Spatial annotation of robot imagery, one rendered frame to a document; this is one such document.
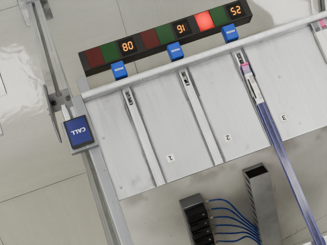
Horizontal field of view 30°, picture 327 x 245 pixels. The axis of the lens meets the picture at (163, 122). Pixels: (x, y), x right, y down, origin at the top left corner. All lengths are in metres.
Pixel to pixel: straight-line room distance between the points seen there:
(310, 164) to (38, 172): 0.92
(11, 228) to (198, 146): 1.15
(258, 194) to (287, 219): 0.17
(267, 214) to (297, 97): 0.40
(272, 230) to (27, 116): 0.85
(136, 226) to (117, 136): 0.37
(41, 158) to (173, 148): 0.96
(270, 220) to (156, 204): 0.27
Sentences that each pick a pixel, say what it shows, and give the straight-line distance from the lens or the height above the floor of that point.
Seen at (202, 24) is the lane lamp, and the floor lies 0.66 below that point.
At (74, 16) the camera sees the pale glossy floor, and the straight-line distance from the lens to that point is 1.81.
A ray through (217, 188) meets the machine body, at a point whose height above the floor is 0.62.
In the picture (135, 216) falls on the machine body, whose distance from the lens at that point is 1.39.
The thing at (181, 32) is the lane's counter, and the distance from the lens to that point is 1.17.
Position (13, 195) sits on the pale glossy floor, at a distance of 2.05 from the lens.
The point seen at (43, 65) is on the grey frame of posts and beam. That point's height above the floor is 0.49.
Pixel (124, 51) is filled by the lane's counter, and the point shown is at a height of 0.66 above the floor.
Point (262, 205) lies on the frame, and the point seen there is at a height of 0.66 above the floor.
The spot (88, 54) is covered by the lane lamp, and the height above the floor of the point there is 0.65.
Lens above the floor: 1.72
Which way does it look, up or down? 59 degrees down
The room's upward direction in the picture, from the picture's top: 150 degrees clockwise
